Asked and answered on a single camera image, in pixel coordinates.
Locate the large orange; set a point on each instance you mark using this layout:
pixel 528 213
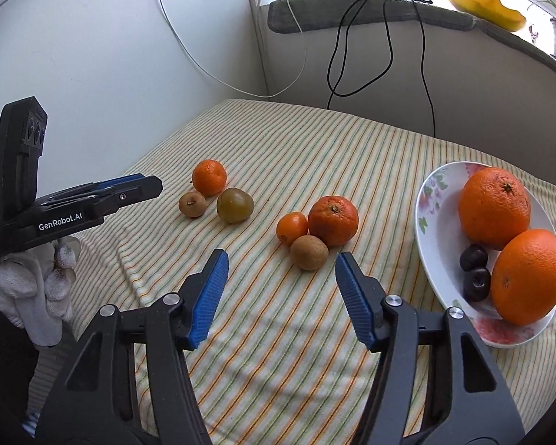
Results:
pixel 528 276
pixel 494 206

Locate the greenish brown round fruit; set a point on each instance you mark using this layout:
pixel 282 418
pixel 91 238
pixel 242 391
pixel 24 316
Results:
pixel 235 205

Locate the small brown kiwi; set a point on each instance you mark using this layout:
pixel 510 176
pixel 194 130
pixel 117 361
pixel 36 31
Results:
pixel 193 204

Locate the person's left hand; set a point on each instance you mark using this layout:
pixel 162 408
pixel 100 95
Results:
pixel 32 287

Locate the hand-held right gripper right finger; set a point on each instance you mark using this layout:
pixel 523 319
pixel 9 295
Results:
pixel 352 296

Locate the white floral plate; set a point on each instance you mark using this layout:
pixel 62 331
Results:
pixel 440 250

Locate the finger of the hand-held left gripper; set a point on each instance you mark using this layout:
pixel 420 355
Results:
pixel 134 194
pixel 116 183

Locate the yellow wavy bowl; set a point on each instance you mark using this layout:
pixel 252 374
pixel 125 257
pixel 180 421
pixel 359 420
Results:
pixel 486 9

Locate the striped tablecloth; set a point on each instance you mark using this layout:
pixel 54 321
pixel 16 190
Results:
pixel 282 148

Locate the grey windowsill cushion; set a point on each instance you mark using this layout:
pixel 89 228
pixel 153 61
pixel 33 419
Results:
pixel 306 16

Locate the small tangerine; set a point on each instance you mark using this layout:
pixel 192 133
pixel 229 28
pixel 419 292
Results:
pixel 293 228

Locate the dark plum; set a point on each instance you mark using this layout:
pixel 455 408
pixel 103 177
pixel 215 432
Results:
pixel 476 283
pixel 473 257

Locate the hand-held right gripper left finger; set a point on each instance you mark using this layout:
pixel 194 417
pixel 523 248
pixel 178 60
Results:
pixel 211 296

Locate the tangerine with stem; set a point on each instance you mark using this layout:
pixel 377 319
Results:
pixel 209 177

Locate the grey stone windowsill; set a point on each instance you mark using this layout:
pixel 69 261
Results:
pixel 514 44

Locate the medium tangerine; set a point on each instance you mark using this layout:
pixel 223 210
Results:
pixel 333 220

